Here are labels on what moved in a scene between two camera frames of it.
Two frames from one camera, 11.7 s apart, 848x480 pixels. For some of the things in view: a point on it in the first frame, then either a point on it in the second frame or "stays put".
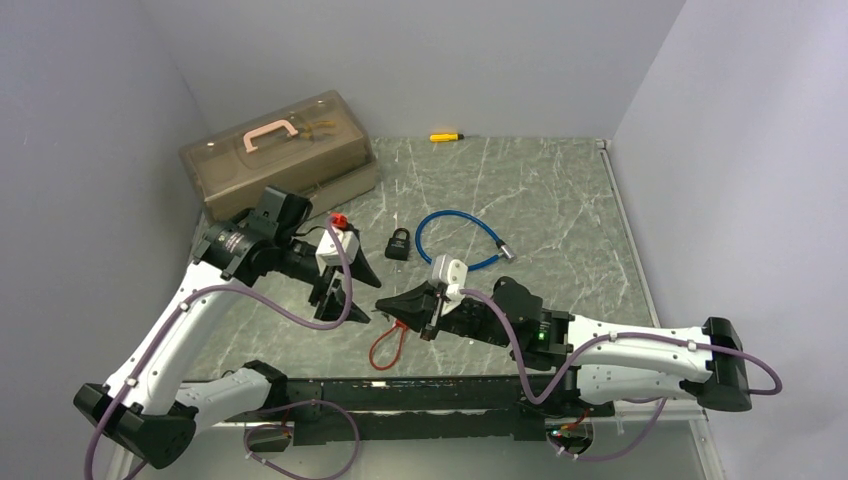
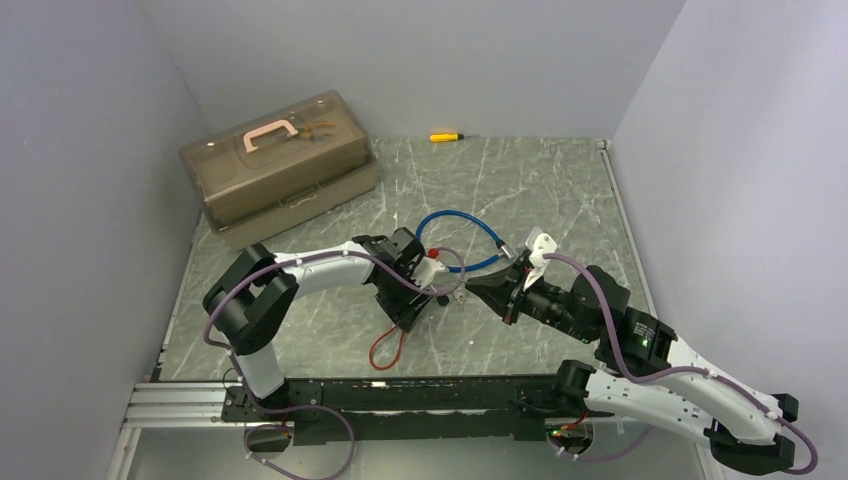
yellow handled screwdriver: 446,137 stays put
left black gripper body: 321,286 to 396,297
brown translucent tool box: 313,146 stays put
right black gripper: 414,307 to 503,292
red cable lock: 397,324 stays put
